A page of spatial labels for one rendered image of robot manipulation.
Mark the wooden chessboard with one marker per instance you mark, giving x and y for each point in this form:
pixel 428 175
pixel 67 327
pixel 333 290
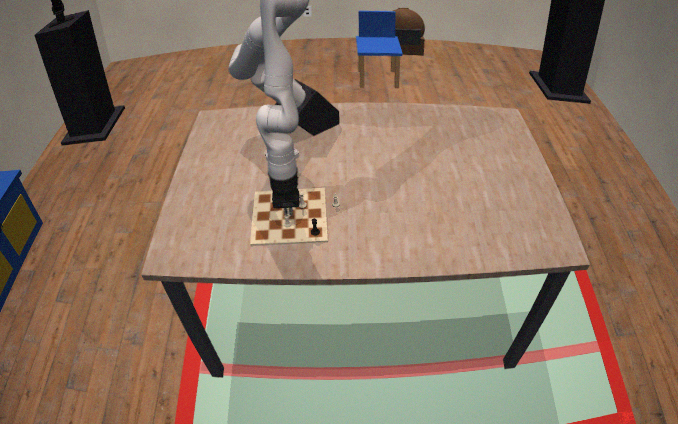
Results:
pixel 268 222

